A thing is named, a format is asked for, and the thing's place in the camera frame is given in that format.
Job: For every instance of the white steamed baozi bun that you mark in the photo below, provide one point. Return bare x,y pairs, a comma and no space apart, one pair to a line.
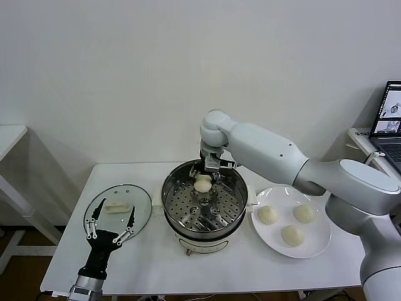
293,235
303,214
267,215
202,183

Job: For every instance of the glass pot lid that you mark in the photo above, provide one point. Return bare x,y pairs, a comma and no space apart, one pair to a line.
117,207

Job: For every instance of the dark grey laptop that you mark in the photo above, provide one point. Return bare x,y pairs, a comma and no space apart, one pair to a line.
388,109

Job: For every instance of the stainless steel steamer basket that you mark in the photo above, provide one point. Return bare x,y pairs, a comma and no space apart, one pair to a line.
219,203

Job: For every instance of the steel steamer pot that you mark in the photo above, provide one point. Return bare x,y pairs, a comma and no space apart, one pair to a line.
203,246

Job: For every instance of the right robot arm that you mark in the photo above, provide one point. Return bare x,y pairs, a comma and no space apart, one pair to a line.
282,156

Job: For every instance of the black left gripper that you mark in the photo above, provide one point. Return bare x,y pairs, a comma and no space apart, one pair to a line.
100,251

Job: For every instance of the empty white side table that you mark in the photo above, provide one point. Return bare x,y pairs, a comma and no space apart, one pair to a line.
9,138

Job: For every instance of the white round plate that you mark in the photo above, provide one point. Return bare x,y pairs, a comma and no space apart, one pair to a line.
313,244

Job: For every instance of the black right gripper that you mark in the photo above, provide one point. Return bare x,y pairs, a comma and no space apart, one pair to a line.
203,153

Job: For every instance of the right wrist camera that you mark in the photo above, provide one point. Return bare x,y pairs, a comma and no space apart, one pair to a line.
213,163

